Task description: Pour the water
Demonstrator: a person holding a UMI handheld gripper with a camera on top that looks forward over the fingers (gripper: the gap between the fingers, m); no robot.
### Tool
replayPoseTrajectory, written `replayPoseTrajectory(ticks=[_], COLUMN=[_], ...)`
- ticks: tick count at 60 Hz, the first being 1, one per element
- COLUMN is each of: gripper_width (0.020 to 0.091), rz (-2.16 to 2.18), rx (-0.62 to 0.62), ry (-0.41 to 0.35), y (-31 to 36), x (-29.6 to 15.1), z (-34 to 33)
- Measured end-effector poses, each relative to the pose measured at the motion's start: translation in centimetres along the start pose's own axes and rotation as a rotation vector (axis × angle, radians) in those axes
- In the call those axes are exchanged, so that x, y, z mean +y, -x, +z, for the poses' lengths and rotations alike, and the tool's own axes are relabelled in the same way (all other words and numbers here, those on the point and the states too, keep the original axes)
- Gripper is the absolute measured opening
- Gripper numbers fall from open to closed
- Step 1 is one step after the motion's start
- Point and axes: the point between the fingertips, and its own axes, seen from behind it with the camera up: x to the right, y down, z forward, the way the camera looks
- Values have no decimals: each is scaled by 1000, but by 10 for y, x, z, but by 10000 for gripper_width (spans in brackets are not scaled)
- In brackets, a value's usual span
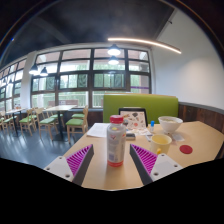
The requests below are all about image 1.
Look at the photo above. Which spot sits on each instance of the long curved linear light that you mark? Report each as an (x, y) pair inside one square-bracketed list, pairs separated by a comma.
[(146, 42)]

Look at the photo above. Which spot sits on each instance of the small blue-capped white bottle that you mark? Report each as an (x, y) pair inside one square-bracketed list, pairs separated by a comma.
[(152, 126)]

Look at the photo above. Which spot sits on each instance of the green upholstered bench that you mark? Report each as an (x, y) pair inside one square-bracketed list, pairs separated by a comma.
[(156, 105)]

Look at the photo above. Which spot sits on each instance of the red-capped clear drink bottle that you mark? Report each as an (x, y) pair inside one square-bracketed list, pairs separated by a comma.
[(116, 143)]

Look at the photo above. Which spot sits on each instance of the group of green-seated wooden chairs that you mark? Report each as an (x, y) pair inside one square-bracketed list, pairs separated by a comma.
[(75, 122)]

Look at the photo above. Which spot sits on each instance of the small dark phone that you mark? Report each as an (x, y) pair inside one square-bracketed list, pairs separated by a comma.
[(130, 136)]

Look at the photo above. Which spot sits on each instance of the white ceramic bowl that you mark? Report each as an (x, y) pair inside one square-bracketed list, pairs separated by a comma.
[(170, 124)]

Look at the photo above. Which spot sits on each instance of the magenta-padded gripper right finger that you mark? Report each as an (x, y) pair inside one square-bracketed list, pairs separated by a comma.
[(163, 166)]

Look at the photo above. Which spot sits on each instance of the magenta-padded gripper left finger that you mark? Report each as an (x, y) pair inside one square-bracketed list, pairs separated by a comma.
[(59, 166)]

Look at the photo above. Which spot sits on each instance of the light wooden dining table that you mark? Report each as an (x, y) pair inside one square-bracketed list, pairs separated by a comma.
[(60, 108), (15, 110)]

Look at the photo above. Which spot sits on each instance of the white paper sheets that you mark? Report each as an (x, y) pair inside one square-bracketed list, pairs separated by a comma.
[(98, 130)]

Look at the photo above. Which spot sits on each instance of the flat round red coaster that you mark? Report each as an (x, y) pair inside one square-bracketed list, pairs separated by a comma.
[(186, 149)]

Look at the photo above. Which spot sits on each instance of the black-framed tablet with pictures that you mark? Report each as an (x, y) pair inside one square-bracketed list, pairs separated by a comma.
[(135, 118)]

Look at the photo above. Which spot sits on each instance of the group of dark pendant lamps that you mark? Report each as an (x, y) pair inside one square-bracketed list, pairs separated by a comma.
[(114, 50)]

